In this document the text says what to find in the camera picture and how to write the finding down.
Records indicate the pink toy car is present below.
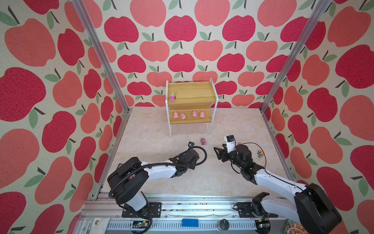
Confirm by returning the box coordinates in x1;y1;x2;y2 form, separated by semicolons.
169;92;176;102
200;138;207;145

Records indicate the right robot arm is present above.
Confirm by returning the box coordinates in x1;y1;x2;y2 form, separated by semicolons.
214;143;342;234

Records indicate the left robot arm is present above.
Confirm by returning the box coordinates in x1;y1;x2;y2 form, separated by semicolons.
107;142;207;215

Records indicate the green orange toy car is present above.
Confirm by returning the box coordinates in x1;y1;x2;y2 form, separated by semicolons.
257;150;264;158

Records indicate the round black knob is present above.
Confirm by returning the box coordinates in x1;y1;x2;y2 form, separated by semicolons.
217;219;230;231

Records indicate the green snack bag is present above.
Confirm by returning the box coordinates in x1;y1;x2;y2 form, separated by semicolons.
281;220;308;234

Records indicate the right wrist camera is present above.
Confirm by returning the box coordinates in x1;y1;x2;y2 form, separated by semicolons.
226;135;236;144

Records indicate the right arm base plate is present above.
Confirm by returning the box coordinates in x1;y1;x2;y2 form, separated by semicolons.
233;202;279;218

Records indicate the wooden two-tier shelf white frame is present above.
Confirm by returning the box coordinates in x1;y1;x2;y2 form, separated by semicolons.
165;79;219;137

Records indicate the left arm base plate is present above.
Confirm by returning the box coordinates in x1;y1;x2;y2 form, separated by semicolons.
122;202;162;218

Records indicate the blue block on rail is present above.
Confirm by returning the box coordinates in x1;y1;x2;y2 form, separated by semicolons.
182;218;199;228

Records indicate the right aluminium frame post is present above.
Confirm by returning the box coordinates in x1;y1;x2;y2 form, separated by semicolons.
260;0;332;116

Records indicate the aluminium frame post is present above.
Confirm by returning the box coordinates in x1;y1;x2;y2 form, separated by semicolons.
72;0;130;114
260;0;332;116

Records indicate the left aluminium frame post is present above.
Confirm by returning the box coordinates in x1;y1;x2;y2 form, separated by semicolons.
72;0;130;114

